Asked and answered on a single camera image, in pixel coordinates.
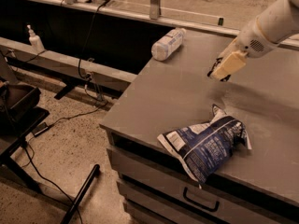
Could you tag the black box on stand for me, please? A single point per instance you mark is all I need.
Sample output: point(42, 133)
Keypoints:
point(16, 101)

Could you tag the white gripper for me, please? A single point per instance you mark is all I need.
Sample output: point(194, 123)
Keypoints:
point(248, 43)

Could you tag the white pump sanitizer bottle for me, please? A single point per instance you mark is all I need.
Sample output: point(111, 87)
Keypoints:
point(35, 40)

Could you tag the blue chip bag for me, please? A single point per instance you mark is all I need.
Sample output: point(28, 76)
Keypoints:
point(203, 148)

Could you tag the metal window frame rail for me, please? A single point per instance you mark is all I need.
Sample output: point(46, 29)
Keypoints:
point(217, 16)

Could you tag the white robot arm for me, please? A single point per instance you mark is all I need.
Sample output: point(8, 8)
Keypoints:
point(279, 21)

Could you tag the clear plastic water bottle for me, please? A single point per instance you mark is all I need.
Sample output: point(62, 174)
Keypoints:
point(169, 43)

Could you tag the black desk stand frame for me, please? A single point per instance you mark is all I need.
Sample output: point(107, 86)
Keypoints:
point(47, 187)

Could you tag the black rxbar chocolate wrapper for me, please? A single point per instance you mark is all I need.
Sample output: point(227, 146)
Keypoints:
point(220, 70)

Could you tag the black drawer handle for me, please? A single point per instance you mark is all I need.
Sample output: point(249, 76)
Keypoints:
point(200, 202)

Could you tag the grey cabinet with drawers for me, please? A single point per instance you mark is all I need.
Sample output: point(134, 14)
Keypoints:
point(255, 186)

